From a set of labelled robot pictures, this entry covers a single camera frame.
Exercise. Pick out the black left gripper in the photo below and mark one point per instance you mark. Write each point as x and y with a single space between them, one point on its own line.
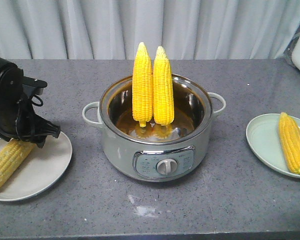
19 121

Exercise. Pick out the white plate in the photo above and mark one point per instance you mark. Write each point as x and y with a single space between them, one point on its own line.
39 171

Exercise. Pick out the pale yellow corn cob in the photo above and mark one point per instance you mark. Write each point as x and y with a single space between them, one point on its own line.
12 156

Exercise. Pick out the pale green plate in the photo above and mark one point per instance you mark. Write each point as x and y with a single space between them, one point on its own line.
262 135

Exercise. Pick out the tall yellow corn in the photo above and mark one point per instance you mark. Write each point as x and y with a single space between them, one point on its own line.
142 87
163 96

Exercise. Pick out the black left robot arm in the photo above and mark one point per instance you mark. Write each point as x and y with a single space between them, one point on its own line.
18 95

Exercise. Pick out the grey curtain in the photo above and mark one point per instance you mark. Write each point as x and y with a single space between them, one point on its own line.
113 29

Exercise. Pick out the pale green electric pot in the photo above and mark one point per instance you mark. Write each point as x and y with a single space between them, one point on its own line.
155 153

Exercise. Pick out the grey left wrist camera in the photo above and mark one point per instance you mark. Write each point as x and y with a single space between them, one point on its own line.
33 86

